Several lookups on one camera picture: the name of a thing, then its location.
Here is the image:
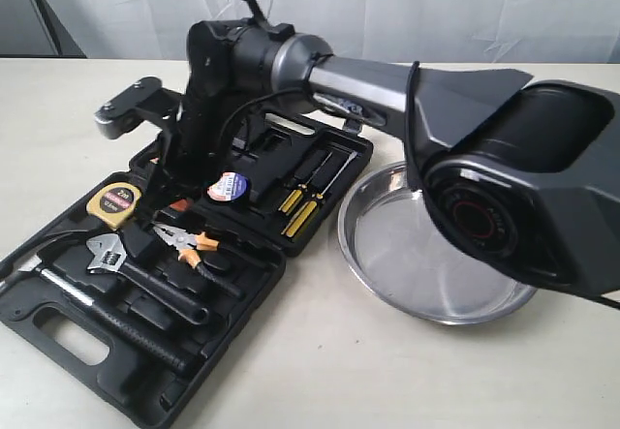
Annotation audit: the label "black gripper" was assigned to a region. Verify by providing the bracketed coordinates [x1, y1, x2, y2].
[169, 17, 276, 210]

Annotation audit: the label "silver adjustable wrench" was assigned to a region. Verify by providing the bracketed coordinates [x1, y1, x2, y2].
[85, 233, 210, 325]

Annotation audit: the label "black plastic tool case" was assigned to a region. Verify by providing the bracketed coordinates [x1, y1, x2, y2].
[1, 111, 373, 428]

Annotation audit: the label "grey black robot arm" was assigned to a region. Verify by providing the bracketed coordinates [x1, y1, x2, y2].
[178, 19, 619, 308]

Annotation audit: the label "black electrical tape roll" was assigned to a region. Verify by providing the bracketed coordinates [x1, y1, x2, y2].
[206, 171, 249, 203]

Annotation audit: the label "yellow tape measure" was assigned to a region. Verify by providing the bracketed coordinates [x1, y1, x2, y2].
[85, 181, 142, 230]

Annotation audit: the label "yellow black screwdriver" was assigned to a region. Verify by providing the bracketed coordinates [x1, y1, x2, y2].
[281, 151, 358, 239]
[278, 150, 332, 215]

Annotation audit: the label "round steel tray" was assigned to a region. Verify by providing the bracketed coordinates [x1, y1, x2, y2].
[337, 162, 536, 326]

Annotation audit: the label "white backdrop curtain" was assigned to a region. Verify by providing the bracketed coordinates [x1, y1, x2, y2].
[46, 0, 619, 63]

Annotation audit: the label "orange handled pliers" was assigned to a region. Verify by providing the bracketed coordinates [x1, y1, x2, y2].
[153, 222, 244, 299]

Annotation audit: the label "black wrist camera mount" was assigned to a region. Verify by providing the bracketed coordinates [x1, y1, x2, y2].
[95, 77, 182, 139]

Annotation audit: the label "black handled hammer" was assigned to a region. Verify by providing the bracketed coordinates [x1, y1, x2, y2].
[16, 255, 195, 375]

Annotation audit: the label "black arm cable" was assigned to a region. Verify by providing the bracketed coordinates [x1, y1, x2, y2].
[212, 0, 620, 310]

